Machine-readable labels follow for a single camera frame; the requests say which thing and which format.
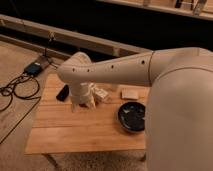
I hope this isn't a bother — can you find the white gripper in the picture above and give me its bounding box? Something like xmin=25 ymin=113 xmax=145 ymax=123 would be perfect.
xmin=71 ymin=83 xmax=109 ymax=112

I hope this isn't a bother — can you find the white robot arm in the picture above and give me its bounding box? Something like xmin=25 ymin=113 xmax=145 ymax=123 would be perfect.
xmin=57 ymin=47 xmax=213 ymax=171

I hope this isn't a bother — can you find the black ceramic bowl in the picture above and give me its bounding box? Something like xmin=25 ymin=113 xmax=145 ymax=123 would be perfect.
xmin=117 ymin=101 xmax=146 ymax=133

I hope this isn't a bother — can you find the black rectangular remote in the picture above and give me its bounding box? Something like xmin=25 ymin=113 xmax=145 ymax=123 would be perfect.
xmin=56 ymin=85 xmax=69 ymax=101

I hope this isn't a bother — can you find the wooden table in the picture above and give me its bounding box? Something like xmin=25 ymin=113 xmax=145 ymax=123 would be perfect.
xmin=25 ymin=74 xmax=149 ymax=154

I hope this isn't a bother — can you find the small white block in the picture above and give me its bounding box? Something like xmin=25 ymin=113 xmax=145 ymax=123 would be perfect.
xmin=121 ymin=90 xmax=139 ymax=100

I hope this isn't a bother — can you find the black power adapter box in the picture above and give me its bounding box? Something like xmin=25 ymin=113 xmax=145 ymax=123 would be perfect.
xmin=24 ymin=62 xmax=42 ymax=76

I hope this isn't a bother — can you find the long wooden rail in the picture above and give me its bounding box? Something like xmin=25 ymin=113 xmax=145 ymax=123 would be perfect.
xmin=0 ymin=14 xmax=151 ymax=57

